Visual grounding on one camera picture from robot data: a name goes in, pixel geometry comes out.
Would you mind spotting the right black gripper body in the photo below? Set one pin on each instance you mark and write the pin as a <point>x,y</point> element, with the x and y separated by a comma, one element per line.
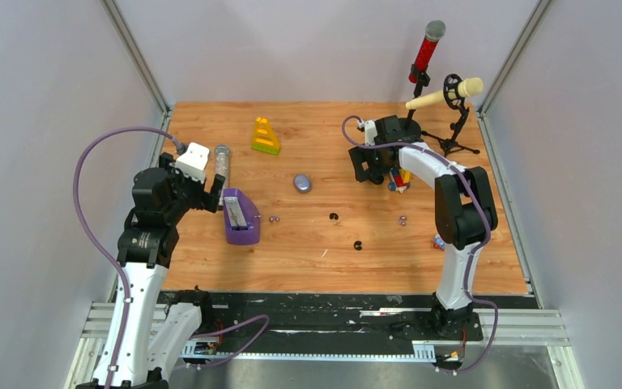
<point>376,160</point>

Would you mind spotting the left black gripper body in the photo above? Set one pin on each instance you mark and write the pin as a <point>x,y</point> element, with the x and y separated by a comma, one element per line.
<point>191,191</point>

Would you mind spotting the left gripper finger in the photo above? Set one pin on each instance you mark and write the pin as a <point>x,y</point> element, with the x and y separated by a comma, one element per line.
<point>166,161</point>
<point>215,192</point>

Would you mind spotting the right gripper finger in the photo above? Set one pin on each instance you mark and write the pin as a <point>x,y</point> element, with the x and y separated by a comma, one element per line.
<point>376,176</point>
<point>357,157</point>

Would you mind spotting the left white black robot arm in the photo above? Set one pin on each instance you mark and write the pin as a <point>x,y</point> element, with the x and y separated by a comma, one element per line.
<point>139,279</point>

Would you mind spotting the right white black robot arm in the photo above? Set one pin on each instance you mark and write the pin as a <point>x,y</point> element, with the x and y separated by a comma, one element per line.
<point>464,209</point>

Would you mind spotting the colourful toy block pile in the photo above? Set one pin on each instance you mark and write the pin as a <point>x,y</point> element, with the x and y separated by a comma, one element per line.
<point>399,180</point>

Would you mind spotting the purple stapler box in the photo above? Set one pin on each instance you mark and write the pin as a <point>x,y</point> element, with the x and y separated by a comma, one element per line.
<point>242,219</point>

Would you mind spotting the clear glitter tube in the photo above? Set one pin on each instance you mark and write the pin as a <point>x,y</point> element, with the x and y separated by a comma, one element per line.
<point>222,167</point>

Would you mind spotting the yellow green toy block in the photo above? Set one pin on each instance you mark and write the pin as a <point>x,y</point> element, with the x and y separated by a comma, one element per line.
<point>264,138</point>

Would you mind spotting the black tripod mic stand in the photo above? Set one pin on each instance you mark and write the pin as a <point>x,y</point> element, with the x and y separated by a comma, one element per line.
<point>451,145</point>

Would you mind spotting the cream microphone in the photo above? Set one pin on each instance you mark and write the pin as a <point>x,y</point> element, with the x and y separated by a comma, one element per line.
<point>460,90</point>

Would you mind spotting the red microphone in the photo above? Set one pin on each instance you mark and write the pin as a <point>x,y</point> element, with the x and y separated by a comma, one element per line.
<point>433,32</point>

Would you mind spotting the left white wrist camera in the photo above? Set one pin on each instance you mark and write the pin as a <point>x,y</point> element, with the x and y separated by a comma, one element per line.
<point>193,162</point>

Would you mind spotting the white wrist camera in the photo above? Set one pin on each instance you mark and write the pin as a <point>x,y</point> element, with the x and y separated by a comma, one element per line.
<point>193,162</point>
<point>370,132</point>

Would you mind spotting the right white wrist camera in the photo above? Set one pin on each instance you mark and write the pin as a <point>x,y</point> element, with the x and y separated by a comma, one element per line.
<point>370,132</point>

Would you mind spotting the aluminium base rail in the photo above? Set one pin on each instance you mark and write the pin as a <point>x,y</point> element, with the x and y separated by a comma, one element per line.
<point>282,340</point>

